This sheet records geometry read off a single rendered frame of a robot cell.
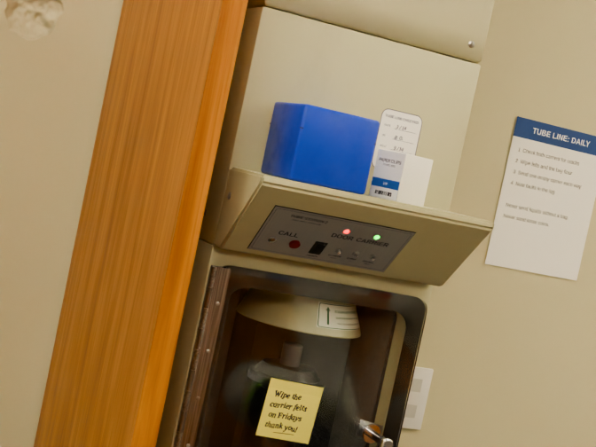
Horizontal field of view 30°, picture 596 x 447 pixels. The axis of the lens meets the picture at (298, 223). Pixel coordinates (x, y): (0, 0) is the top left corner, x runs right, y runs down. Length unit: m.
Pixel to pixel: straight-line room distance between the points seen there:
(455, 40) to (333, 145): 0.28
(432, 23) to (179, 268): 0.48
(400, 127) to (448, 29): 0.14
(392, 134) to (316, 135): 0.19
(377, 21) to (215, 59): 0.27
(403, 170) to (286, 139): 0.15
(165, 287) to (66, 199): 0.52
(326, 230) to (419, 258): 0.14
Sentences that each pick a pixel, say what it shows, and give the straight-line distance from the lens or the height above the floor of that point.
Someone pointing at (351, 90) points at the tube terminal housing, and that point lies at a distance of 1.43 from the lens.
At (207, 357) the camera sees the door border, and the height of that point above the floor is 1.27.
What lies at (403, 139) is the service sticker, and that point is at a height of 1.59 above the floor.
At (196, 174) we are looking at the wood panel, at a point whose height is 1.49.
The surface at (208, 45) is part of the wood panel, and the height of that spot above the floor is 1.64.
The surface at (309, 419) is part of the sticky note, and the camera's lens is 1.46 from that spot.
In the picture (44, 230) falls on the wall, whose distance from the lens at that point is 1.77.
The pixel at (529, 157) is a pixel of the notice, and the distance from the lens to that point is 2.09.
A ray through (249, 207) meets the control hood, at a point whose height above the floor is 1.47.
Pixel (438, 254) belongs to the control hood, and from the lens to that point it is 1.43.
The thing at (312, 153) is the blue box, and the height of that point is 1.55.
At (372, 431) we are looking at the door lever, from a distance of 1.50.
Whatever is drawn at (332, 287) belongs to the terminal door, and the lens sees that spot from 1.43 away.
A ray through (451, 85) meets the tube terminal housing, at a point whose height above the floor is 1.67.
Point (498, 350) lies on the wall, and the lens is 2.12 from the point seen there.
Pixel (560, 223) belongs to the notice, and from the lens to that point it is 2.15.
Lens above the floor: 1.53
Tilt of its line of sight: 3 degrees down
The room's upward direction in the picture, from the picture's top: 12 degrees clockwise
